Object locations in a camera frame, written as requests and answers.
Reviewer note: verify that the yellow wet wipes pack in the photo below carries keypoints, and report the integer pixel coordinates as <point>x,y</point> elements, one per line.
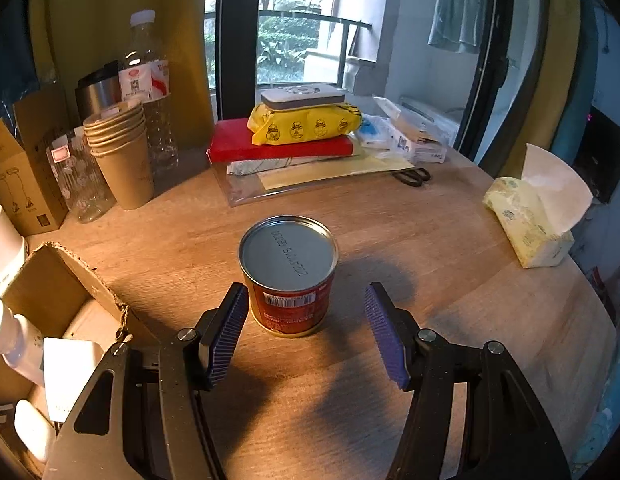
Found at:
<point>305,125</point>

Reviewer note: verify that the white charger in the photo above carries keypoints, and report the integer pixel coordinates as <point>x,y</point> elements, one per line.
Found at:
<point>69,375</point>

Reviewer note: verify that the yellow curtain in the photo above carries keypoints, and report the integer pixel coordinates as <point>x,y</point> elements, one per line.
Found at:
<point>179,35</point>
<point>555,60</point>

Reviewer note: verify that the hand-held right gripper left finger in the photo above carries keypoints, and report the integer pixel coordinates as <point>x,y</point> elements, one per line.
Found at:
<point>229,340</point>

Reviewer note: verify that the red book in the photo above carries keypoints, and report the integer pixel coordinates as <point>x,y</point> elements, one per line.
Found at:
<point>229,140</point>

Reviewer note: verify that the teal curtain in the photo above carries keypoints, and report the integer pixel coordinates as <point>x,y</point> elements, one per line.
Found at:
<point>585,85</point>

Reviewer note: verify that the cardboard box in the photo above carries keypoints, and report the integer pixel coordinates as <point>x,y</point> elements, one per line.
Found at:
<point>54,280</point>

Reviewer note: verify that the black scissors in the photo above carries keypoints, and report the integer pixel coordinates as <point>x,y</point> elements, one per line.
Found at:
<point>412,177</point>

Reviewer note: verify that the clear water bottle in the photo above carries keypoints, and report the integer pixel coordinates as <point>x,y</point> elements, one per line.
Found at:
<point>149,85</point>

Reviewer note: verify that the printed glass cup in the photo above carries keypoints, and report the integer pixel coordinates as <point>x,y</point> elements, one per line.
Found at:
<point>84,185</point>

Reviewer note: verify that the white desk lamp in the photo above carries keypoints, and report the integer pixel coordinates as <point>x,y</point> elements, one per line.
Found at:
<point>2,240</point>

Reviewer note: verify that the pale yellow tissue pack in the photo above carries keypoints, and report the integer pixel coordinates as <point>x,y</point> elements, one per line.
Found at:
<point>530,220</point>

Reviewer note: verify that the stack of paper cups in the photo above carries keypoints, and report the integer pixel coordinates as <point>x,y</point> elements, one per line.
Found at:
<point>124,170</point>

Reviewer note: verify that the white blue packets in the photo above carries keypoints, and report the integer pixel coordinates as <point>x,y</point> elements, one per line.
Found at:
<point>415,140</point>

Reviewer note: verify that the red tin can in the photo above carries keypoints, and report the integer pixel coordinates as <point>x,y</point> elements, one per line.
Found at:
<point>290,260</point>

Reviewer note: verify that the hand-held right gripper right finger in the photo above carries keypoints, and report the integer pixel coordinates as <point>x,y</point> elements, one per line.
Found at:
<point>385,340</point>

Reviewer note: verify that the steel thermos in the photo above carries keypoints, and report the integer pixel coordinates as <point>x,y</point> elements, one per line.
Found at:
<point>94,92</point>

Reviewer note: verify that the white pill bottle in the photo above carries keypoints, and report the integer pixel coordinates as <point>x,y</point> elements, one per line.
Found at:
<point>17,347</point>

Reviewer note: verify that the balcony railing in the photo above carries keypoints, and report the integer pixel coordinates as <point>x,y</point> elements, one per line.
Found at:
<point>340,22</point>

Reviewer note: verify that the grey white flat device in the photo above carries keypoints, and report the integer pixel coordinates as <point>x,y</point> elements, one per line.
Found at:
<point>302,96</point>

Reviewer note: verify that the clear document folder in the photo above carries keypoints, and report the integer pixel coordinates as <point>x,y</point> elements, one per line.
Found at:
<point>250,187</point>

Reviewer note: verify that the dark curtain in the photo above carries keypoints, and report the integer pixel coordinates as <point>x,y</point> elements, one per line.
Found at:
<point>9,35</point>

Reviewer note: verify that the white washing machine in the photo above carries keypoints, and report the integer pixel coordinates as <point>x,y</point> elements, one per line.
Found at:
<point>440,117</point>

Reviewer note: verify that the hanging light clothes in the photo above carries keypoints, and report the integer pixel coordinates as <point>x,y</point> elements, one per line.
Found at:
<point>457,15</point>

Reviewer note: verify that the white earbuds case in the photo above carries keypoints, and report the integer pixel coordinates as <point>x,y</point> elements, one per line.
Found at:
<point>34,430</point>

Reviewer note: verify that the black door frame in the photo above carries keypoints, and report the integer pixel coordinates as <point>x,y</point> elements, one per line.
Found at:
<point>237,35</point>

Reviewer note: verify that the brown lamp carton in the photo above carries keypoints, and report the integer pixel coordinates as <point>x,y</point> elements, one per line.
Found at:
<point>24,185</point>

